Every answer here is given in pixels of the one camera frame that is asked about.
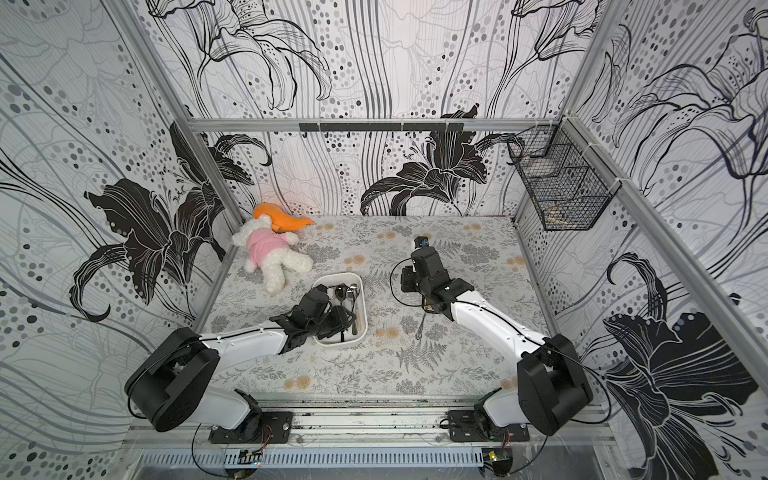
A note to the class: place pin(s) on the black bar on rail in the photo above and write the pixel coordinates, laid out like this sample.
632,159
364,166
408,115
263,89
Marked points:
327,127

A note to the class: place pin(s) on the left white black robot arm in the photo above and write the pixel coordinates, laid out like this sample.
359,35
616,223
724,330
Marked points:
173,385

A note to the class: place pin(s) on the white teddy bear pink shirt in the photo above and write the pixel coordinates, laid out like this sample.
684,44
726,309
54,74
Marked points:
270,252

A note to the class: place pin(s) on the black spoon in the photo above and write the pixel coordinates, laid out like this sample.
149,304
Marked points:
346,319

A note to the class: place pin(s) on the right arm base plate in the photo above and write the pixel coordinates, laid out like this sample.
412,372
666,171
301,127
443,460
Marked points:
466,426

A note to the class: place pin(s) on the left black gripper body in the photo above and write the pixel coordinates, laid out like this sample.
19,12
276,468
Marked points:
329,323

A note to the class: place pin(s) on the spoon with beige handle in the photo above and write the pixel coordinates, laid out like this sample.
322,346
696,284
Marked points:
352,294

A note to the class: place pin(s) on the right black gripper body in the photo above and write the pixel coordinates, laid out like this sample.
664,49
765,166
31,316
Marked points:
428,293

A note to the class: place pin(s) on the orange plush toy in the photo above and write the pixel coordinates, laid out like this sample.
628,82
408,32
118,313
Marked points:
281,221

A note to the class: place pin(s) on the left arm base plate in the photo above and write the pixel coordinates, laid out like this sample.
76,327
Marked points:
270,427

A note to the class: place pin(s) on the aluminium front rail frame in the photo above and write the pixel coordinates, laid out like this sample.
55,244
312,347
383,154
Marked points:
339,424

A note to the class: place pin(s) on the white rectangular storage tray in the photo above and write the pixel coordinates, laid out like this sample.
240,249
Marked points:
329,282

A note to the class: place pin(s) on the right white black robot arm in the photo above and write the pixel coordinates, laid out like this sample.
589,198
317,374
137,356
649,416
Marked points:
552,385

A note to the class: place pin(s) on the plain silver spoon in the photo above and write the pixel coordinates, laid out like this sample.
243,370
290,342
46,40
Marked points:
419,331

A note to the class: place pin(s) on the black wire basket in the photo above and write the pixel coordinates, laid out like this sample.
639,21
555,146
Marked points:
566,191

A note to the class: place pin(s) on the white slotted cable duct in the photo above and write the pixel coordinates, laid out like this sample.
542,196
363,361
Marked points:
325,458

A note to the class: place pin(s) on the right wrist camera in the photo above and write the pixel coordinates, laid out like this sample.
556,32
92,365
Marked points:
421,242

